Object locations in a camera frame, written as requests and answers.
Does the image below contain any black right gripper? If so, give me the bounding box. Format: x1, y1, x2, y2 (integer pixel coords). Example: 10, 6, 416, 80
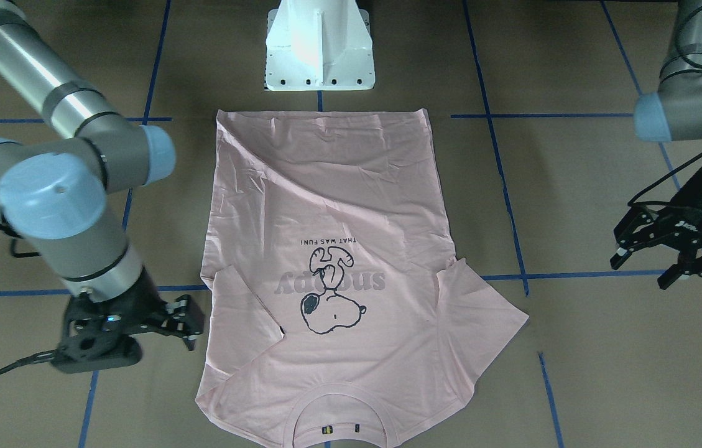
63, 269, 206, 350

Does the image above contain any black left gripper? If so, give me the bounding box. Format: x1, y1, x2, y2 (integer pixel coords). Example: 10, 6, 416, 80
609, 168, 702, 290

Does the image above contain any pink Snoopy t-shirt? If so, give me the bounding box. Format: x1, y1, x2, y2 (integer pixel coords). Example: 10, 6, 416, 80
195, 110, 528, 447

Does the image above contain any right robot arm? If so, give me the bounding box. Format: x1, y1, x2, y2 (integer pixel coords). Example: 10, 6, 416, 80
0, 1, 177, 322

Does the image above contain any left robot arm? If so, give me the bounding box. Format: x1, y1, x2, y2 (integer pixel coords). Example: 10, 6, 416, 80
610, 1, 702, 289

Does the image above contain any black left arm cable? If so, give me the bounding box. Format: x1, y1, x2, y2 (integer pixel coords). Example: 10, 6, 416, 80
627, 134, 702, 209

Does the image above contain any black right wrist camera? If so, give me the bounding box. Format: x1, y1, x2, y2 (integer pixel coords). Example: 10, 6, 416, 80
50, 332, 142, 374

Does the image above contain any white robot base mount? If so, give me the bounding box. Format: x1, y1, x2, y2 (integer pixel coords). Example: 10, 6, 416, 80
264, 1, 376, 91

